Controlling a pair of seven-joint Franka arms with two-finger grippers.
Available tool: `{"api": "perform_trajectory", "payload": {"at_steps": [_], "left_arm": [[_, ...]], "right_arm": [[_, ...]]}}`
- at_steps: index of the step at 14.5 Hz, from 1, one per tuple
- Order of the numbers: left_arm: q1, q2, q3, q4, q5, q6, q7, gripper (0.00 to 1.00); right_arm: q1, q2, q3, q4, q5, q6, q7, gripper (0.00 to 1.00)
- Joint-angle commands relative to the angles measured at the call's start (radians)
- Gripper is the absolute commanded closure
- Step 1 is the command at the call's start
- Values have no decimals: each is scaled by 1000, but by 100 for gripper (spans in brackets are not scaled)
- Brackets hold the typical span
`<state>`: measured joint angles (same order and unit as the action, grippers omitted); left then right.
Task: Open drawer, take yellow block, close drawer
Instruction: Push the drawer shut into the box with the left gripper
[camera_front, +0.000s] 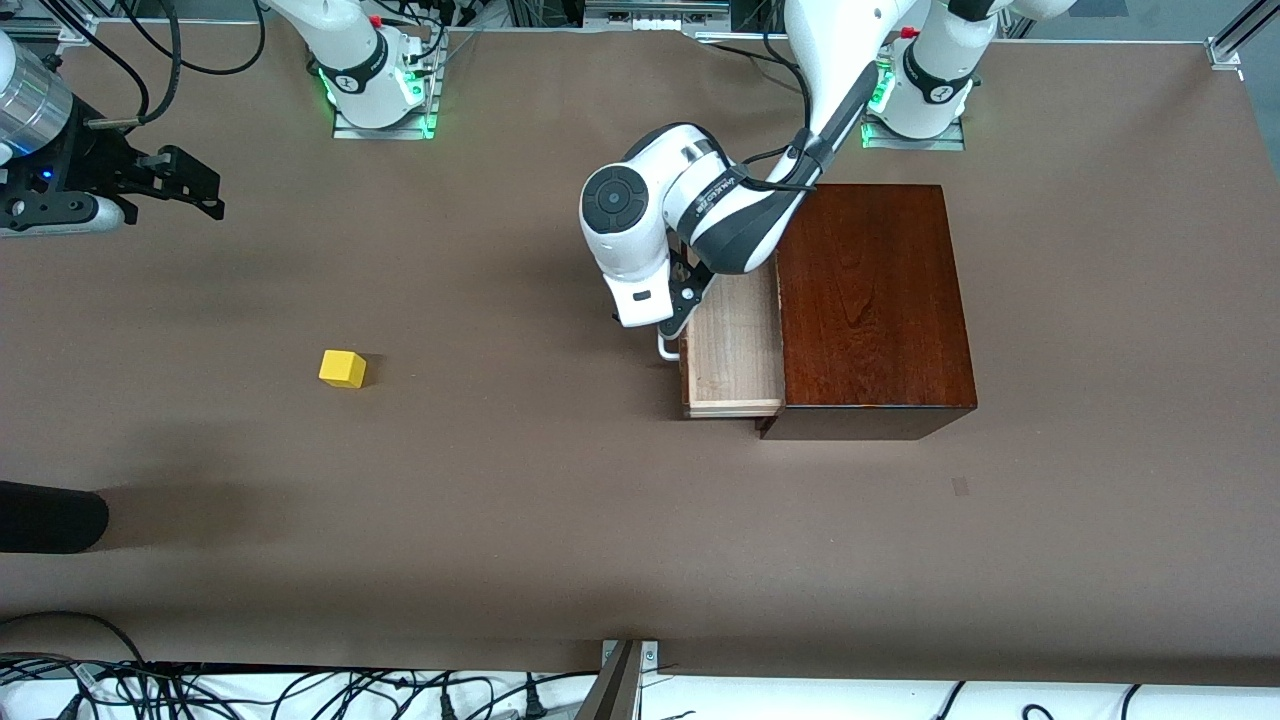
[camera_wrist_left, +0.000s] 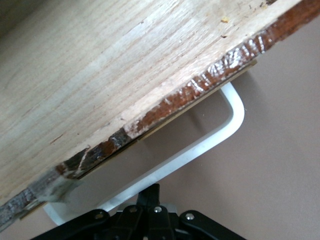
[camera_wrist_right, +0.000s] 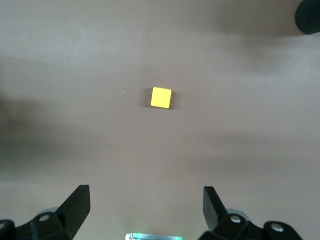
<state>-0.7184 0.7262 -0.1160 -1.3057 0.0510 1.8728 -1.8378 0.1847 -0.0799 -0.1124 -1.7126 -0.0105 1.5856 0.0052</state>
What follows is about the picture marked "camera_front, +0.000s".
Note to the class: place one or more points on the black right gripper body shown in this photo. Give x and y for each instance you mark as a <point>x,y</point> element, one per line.
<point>88,165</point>

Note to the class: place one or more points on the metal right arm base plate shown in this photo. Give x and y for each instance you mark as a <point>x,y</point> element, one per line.
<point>385,132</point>

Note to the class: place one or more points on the yellow block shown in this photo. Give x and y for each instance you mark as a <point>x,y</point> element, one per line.
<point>342,368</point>

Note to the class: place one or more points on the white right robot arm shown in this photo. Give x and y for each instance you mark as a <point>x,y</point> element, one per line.
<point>350,50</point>

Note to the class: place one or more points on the silver metal connector rail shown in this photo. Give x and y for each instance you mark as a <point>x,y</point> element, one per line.
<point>650,12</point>

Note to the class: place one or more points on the dark brown wooden cabinet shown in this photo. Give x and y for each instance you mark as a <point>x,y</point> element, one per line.
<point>870,300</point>

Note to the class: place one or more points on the metal table edge bracket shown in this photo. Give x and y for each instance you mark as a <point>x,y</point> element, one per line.
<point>620,680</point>

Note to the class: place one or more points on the black cylindrical object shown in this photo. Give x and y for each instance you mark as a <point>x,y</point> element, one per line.
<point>50,517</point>

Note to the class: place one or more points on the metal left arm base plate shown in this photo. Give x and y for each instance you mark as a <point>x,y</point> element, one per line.
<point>915,143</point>

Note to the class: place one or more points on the light wood drawer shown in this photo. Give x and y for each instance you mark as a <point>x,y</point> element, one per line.
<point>735,350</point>

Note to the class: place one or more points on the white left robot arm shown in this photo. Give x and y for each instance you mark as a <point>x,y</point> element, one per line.
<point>630,255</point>

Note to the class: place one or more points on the black power plug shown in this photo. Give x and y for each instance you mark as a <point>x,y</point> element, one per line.
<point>448,706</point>
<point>536,702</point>

